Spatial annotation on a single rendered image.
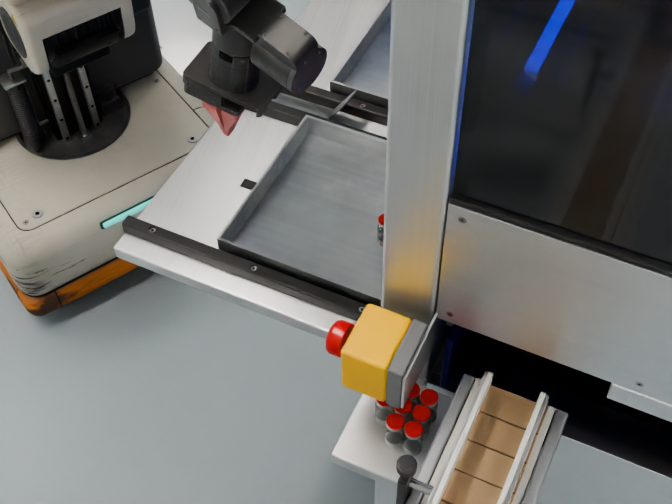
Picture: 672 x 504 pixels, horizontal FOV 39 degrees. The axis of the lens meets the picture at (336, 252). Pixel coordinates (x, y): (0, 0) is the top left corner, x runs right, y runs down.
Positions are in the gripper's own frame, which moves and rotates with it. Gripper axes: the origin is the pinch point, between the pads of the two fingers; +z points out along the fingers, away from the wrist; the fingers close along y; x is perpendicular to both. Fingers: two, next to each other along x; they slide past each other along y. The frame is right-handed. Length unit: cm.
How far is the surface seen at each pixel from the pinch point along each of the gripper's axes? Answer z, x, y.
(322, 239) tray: 16.3, 2.5, 14.2
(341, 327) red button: 0.9, -17.7, 23.6
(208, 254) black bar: 16.9, -7.3, 2.2
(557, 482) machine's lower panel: 21, -12, 55
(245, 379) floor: 109, 22, 0
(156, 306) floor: 115, 32, -29
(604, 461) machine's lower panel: 10, -13, 57
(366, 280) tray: 14.7, -1.5, 22.3
